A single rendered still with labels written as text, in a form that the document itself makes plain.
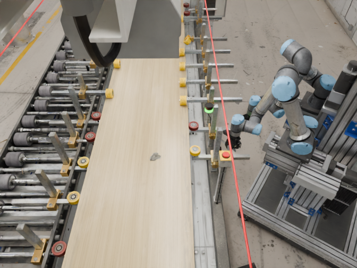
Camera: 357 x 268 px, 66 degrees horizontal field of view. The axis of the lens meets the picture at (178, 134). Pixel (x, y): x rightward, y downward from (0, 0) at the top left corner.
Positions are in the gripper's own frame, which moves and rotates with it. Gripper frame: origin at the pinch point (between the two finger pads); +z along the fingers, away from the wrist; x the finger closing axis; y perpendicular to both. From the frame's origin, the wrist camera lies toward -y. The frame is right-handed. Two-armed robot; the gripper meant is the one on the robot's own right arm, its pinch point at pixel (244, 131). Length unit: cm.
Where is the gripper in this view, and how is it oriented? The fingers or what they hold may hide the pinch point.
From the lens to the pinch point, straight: 230.2
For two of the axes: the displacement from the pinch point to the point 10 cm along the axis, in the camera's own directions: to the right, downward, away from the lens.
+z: 0.1, 6.7, 7.4
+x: -0.1, -7.4, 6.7
